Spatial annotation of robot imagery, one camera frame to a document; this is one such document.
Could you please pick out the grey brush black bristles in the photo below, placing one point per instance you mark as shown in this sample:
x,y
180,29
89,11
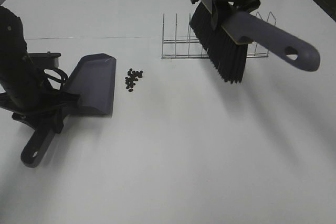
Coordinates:
x,y
227,43

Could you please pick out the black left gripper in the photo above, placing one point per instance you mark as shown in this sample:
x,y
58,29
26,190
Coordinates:
x,y
38,103

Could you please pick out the grey plastic dustpan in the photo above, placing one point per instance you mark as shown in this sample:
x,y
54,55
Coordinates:
x,y
93,79

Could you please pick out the metal wire dish rack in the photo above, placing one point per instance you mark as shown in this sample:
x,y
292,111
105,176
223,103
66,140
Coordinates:
x,y
189,47

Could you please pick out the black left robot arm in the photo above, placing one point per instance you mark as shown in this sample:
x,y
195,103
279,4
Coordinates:
x,y
13,47

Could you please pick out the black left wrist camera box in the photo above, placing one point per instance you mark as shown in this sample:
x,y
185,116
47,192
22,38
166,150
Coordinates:
x,y
43,65

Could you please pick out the pile of coffee beans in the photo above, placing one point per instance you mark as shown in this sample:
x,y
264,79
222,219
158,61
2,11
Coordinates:
x,y
131,79

